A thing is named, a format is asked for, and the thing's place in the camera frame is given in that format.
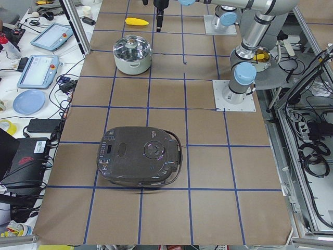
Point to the black power adapter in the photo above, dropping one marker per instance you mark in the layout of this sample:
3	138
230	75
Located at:
43	125

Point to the blue teach pendant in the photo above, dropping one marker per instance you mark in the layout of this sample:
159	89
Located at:
53	37
39	72

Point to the blue teach pendant upper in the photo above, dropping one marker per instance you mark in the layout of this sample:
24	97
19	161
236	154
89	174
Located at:
53	37

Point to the yellow tape roll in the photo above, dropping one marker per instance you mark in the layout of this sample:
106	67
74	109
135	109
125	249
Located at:
8	126

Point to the aluminium frame post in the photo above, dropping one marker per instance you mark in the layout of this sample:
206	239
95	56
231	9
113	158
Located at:
76	25

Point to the yellow corn cob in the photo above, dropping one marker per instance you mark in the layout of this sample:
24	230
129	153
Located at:
136	21

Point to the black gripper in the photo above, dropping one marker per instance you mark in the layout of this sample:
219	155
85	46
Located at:
159	3

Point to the black computer box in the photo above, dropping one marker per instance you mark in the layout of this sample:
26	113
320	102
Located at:
28	163

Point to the white pot with steel rim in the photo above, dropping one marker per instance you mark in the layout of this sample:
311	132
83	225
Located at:
133	67

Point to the black rice cooker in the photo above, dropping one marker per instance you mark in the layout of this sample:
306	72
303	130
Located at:
137	156

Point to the light blue plate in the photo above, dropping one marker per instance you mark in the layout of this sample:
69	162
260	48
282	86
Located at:
29	102

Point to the glass pot lid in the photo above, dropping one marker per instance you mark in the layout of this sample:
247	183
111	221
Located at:
132	48

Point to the white pot with corn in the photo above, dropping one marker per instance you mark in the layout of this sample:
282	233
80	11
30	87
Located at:
262	59

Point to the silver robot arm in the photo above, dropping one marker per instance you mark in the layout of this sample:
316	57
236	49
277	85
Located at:
225	16
266	11

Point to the blue teach pendant lower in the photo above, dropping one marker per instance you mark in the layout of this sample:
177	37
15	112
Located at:
39	72

